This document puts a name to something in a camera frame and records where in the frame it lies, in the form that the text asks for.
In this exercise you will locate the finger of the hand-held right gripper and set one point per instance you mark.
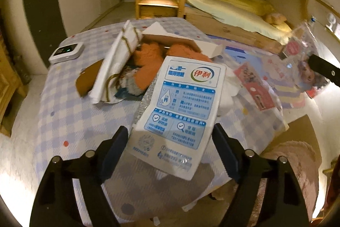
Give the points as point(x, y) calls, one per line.
point(325, 70)

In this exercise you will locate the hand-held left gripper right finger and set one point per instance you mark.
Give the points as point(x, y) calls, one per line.
point(225, 147)

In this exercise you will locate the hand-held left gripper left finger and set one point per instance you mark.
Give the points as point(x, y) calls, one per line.
point(117, 147)

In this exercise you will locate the clear plastic pink printed package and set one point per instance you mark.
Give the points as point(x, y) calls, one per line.
point(300, 48)

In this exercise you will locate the white blue printed milk pouch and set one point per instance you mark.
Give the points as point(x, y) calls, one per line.
point(186, 99)

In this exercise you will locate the blue checkered dotted tablecloth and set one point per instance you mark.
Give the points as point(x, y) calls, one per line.
point(79, 123)

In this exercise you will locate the white crumpled tissue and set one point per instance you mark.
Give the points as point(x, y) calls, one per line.
point(228, 99)

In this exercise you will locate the pink printed card packet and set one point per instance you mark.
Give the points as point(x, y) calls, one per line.
point(255, 86)

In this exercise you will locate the orange plush pillow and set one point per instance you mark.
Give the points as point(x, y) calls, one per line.
point(276, 19)

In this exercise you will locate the brown curved flat piece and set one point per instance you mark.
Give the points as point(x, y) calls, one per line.
point(85, 80)

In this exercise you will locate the wooden bunk bed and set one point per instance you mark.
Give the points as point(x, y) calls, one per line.
point(239, 30)

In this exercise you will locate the white device with green lights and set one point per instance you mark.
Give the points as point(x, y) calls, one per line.
point(66, 52)

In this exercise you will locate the pale yellow mattress sheet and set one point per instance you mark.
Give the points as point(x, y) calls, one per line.
point(231, 10)

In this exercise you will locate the white cardboard box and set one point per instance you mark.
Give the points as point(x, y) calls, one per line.
point(159, 30)

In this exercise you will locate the wooden cabinet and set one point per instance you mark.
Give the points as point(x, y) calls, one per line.
point(8, 78)

